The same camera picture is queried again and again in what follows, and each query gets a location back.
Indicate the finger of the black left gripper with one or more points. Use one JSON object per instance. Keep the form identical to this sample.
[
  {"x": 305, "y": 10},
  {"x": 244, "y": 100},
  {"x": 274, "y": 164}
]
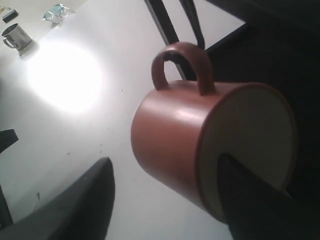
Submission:
[{"x": 7, "y": 138}]

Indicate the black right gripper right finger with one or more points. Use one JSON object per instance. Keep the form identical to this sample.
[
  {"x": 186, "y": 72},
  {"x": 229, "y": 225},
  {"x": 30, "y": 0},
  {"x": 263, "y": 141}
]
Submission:
[{"x": 255, "y": 210}]

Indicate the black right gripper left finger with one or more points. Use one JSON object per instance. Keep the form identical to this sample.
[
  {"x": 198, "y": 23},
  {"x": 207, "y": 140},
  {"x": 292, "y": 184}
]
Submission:
[{"x": 83, "y": 211}]

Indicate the pink ceramic mug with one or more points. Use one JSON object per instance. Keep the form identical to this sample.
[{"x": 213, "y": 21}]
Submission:
[{"x": 188, "y": 120}]

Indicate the stainless steel mug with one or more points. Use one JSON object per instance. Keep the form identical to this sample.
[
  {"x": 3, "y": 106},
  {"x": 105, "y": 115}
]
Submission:
[{"x": 16, "y": 38}]

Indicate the small black box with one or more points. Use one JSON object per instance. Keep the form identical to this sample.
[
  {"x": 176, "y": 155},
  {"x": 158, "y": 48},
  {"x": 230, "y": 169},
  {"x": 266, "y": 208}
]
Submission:
[{"x": 12, "y": 14}]

